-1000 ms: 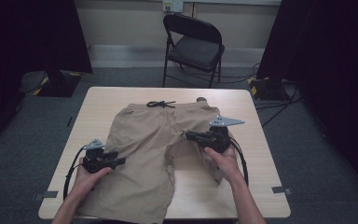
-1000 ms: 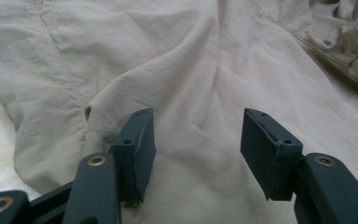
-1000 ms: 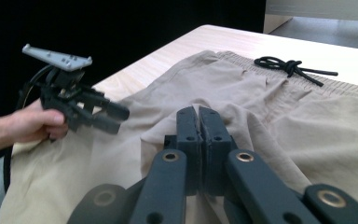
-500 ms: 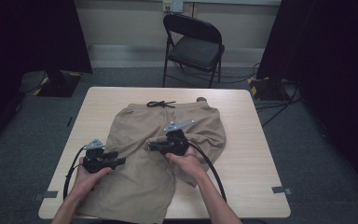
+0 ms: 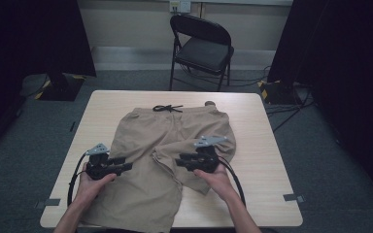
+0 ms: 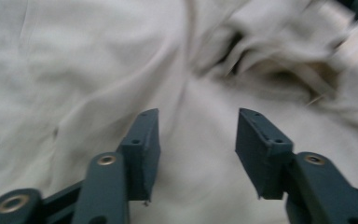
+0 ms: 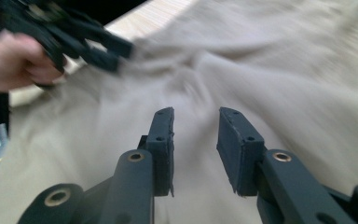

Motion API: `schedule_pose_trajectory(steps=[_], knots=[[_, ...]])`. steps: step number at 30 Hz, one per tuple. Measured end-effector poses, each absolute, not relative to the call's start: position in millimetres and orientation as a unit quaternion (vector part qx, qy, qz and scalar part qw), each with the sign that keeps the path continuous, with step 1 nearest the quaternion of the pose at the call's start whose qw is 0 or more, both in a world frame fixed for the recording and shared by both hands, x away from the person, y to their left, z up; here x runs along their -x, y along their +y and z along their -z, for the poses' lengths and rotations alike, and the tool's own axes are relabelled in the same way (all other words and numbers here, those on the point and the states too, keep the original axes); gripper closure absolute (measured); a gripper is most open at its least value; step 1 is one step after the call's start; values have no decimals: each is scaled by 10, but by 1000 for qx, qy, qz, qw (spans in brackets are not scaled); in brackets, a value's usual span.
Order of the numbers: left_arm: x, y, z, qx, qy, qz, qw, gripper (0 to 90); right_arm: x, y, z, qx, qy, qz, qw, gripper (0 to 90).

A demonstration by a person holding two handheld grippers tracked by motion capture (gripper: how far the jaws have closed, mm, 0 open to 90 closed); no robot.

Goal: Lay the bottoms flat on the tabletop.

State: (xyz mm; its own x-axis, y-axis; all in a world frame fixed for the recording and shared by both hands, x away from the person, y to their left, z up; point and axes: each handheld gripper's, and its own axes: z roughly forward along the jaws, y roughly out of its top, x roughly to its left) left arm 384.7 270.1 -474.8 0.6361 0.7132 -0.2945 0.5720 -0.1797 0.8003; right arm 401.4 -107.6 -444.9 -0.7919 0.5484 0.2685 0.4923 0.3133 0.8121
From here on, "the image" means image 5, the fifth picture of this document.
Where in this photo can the person's left hand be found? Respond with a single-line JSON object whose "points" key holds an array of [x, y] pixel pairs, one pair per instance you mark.
{"points": [[87, 191]]}

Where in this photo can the black folding chair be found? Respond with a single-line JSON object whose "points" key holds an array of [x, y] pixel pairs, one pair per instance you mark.
{"points": [[204, 55]]}

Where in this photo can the small black floor strip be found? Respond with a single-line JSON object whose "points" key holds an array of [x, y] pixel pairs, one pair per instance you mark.
{"points": [[73, 126]]}

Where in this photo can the person's right hand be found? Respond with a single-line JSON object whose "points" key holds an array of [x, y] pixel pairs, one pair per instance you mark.
{"points": [[220, 184]]}

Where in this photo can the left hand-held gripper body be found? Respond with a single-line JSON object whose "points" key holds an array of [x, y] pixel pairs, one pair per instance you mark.
{"points": [[98, 165]]}

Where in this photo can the black yellow-striped stand base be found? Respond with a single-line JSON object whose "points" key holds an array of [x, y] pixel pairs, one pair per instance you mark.
{"points": [[277, 92], [61, 89]]}

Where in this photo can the grey tape strip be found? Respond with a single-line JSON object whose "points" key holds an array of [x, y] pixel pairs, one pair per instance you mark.
{"points": [[294, 197], [47, 203]]}

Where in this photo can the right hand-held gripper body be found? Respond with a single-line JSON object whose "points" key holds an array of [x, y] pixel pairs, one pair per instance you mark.
{"points": [[209, 160]]}

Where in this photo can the black curtain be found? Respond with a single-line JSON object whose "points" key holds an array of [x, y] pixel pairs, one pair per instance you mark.
{"points": [[346, 64], [29, 48]]}

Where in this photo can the white wall socket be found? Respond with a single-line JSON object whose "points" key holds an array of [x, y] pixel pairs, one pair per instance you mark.
{"points": [[179, 6]]}

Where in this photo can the black table grommet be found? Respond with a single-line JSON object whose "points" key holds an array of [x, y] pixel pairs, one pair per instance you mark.
{"points": [[210, 103]]}

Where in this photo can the beige shorts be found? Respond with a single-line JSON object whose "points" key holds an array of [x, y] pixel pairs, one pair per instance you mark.
{"points": [[149, 194]]}

